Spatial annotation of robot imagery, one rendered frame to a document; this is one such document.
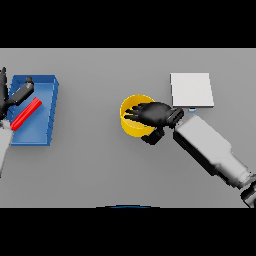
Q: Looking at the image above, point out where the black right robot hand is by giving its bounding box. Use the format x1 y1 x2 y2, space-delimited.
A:
124 101 185 146

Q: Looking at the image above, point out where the red beaker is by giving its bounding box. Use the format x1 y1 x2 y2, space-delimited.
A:
10 96 43 132

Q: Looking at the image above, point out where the blue tray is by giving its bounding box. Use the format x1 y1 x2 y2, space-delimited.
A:
6 74 60 147

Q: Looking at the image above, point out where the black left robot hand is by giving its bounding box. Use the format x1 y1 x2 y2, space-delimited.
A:
0 66 35 122

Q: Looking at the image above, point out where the yellow bowl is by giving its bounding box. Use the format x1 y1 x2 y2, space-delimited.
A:
119 94 157 138

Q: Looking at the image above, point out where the pale square measuring scale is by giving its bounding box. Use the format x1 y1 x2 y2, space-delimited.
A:
169 72 215 114

